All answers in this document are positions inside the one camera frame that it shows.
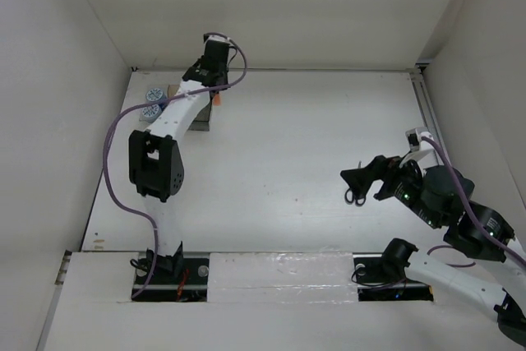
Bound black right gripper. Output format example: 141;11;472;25
339;149;441;228

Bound black handled scissors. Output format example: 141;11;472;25
340;161;369;207

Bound orange capped grey highlighter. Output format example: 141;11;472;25
213;94;221;106

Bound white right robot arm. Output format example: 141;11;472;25
340;155;525;346

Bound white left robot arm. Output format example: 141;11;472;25
128;33;242;283

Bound amber plastic container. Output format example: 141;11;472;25
167;85;180;97

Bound smoky grey plastic container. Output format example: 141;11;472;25
189;102;213;132

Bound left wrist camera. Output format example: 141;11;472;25
203;32;230;45

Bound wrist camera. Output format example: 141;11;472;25
203;32;230;45
399;127;434;168

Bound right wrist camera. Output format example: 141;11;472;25
399;127;434;168

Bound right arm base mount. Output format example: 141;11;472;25
351;238;434;302

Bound aluminium rail right edge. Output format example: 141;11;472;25
408;62;450;161

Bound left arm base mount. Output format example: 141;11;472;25
131;254;210;303

